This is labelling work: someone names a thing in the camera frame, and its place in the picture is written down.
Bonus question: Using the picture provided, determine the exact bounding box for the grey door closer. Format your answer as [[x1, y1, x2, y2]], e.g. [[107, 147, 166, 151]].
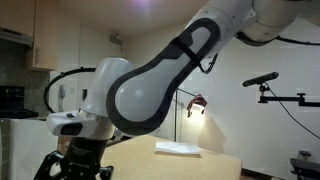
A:
[[108, 32, 122, 46]]

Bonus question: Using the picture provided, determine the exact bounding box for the grey range hood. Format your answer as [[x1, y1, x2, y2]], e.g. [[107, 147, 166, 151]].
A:
[[0, 28, 33, 48]]

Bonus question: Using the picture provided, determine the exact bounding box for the tall wooden wall cabinet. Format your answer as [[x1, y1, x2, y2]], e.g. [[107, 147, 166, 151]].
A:
[[24, 0, 58, 72]]

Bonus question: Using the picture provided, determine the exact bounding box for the short wooden wall cabinet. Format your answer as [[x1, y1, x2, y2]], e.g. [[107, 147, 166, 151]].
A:
[[0, 0, 34, 37]]

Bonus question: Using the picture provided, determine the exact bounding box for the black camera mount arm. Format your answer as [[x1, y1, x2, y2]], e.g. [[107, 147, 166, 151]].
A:
[[257, 84, 320, 108]]

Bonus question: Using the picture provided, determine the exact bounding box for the black stereo camera bar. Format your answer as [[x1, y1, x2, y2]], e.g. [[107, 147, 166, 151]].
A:
[[242, 71, 280, 88]]

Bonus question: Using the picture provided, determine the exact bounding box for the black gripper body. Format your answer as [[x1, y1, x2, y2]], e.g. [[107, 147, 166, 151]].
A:
[[61, 138, 108, 180]]

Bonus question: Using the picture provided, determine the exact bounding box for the floor lamp with red head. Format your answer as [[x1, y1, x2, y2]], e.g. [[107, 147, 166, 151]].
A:
[[173, 87, 208, 143]]

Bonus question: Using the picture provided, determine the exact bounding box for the black kitchen stove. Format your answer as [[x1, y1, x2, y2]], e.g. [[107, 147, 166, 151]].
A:
[[0, 85, 38, 120]]

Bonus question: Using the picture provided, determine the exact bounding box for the white folded cloth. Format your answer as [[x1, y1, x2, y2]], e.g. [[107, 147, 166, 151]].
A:
[[153, 141, 202, 157]]

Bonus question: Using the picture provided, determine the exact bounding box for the black equipment stand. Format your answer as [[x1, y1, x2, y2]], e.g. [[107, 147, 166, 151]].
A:
[[289, 149, 320, 180]]

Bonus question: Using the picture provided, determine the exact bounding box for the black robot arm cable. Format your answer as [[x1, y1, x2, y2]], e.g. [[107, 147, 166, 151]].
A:
[[43, 34, 320, 114]]

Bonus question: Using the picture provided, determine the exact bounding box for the thin black camera cable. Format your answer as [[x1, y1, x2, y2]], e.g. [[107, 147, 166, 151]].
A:
[[268, 87, 320, 140]]

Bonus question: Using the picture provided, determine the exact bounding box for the grey wall phone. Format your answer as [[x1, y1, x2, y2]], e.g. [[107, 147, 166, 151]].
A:
[[57, 83, 67, 113]]

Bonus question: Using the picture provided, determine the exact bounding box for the white paper towel roll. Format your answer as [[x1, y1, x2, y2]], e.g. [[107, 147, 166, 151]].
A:
[[0, 119, 60, 180]]

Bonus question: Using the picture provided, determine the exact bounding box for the white door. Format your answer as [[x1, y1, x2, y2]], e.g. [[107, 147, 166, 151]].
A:
[[76, 23, 123, 113]]

